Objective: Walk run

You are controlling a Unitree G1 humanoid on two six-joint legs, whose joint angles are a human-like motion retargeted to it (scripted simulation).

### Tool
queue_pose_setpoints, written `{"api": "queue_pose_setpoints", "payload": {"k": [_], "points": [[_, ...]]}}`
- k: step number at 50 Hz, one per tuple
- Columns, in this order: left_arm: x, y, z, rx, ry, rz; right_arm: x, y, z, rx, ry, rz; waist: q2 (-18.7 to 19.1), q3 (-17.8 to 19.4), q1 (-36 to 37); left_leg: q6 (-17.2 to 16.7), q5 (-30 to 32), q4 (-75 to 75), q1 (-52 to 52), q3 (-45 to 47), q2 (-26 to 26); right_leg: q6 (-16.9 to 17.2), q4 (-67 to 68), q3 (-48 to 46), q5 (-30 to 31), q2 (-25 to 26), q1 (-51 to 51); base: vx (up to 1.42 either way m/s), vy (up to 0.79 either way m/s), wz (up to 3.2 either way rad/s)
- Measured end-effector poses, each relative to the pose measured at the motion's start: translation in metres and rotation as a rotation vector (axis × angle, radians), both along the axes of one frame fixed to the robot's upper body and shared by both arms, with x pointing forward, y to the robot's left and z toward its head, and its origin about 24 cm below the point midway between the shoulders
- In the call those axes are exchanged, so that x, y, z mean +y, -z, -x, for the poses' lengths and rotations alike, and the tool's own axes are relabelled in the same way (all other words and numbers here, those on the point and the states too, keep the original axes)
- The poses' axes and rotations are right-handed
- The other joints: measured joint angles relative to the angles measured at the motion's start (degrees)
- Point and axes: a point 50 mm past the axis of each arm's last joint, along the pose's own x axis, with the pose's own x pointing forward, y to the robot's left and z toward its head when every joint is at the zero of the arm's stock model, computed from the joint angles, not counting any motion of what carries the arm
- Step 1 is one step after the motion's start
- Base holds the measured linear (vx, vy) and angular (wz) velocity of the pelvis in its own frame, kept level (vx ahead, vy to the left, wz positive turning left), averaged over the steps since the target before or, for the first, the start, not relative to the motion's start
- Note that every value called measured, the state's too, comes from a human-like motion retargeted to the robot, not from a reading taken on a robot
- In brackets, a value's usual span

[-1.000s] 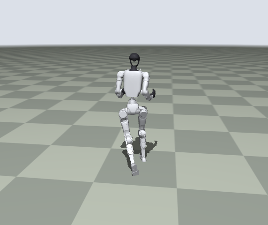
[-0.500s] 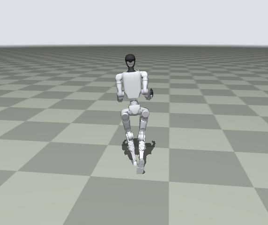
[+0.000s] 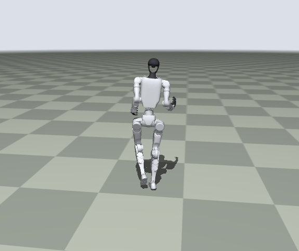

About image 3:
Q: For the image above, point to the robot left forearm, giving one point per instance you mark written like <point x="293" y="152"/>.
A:
<point x="134" y="107"/>

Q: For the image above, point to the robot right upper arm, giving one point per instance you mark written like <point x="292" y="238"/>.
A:
<point x="166" y="92"/>

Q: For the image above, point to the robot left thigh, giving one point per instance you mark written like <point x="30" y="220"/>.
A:
<point x="137" y="127"/>

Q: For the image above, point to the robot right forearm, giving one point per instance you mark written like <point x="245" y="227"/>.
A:
<point x="171" y="107"/>

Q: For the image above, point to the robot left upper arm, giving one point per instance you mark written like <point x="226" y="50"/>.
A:
<point x="136" y="89"/>

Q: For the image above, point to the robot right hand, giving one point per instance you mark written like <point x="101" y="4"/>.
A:
<point x="174" y="101"/>

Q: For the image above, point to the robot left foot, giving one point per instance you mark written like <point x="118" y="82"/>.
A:
<point x="143" y="179"/>

